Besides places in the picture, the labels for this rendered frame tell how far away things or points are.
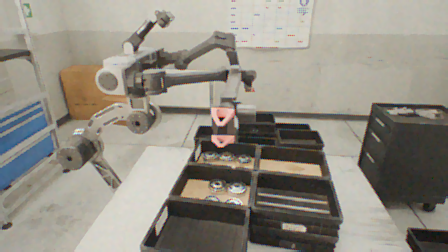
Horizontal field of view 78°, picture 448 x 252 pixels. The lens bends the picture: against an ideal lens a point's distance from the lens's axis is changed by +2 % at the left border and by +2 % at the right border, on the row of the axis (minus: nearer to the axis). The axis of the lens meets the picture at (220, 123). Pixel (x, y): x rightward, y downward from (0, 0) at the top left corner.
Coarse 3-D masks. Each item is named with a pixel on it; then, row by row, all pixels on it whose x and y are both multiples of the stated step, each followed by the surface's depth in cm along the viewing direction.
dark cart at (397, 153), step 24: (384, 120) 233; (408, 120) 228; (432, 120) 228; (384, 144) 232; (408, 144) 224; (432, 144) 221; (360, 168) 281; (384, 168) 235; (408, 168) 233; (432, 168) 230; (384, 192) 245; (408, 192) 242; (432, 192) 240
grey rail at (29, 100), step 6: (30, 96) 262; (36, 96) 262; (42, 96) 268; (18, 102) 247; (24, 102) 247; (30, 102) 254; (0, 108) 233; (6, 108) 234; (12, 108) 235; (18, 108) 241; (0, 114) 224; (6, 114) 229
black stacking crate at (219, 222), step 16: (176, 208) 131; (192, 208) 129; (208, 208) 127; (224, 208) 125; (176, 224) 128; (192, 224) 128; (208, 224) 128; (224, 224) 128; (240, 224) 127; (160, 240) 120; (176, 240) 120; (192, 240) 120; (208, 240) 120; (224, 240) 120; (240, 240) 120
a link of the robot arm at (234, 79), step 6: (234, 66) 128; (234, 72) 125; (228, 78) 121; (234, 78) 120; (240, 78) 125; (228, 84) 111; (234, 84) 111; (228, 90) 100; (234, 90) 103; (234, 96) 94
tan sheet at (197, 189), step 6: (192, 180) 159; (198, 180) 159; (186, 186) 154; (192, 186) 154; (198, 186) 154; (204, 186) 154; (246, 186) 154; (186, 192) 149; (192, 192) 149; (198, 192) 149; (204, 192) 149; (246, 192) 149; (198, 198) 145; (222, 198) 145; (228, 198) 145; (240, 198) 145; (246, 198) 145; (246, 204) 140
